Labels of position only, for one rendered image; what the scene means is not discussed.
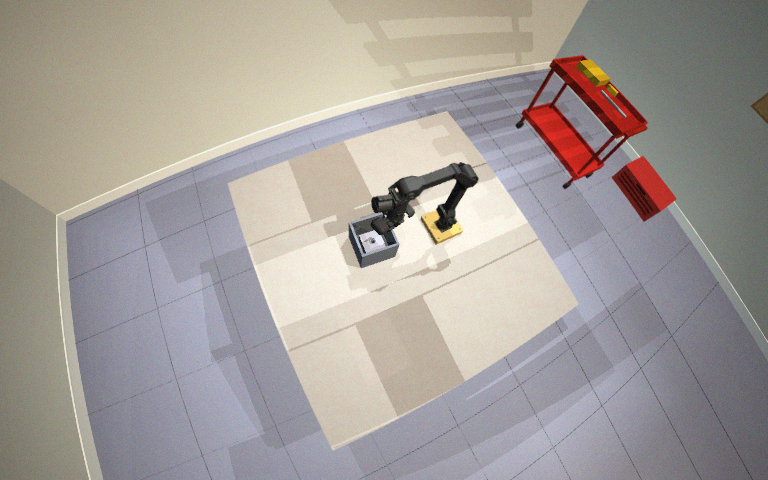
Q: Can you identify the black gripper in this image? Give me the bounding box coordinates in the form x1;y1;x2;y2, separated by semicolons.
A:
371;204;415;236

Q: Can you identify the white square plate with hole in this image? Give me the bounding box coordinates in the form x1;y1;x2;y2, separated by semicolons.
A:
359;230;386;254

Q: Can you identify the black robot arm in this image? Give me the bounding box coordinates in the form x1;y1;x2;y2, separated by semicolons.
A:
371;162;479;233

